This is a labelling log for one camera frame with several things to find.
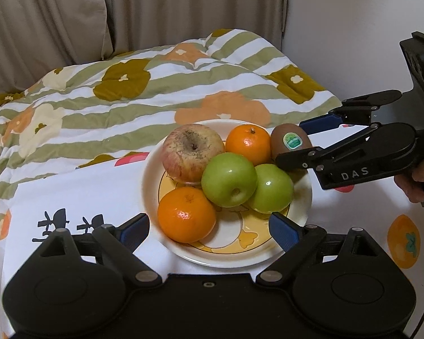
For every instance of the cream duck print plate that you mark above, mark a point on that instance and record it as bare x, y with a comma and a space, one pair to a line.
229, 254

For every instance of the brown kiwi with sticker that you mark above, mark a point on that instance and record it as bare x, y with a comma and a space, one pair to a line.
284, 143

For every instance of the orange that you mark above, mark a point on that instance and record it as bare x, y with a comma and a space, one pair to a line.
186, 215
248, 143

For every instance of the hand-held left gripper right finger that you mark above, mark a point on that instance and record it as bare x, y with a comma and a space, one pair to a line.
284, 233

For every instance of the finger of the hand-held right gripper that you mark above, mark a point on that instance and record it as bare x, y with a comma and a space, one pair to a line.
304, 159
321, 122

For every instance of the red yellow apple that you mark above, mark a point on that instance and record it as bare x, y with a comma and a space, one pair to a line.
190, 152

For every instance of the green apple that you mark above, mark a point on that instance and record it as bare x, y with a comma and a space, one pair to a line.
229, 180
274, 190

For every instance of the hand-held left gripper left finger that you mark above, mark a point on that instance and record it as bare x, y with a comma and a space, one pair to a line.
134, 231

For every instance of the beige curtain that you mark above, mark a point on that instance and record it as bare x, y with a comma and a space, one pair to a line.
46, 17
198, 3

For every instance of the green striped floral blanket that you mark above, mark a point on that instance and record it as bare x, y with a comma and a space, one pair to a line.
127, 106

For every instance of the person's right hand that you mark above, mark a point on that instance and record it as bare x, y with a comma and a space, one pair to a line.
410, 185

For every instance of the white fruit print cloth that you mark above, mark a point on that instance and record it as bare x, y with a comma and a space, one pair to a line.
92, 190

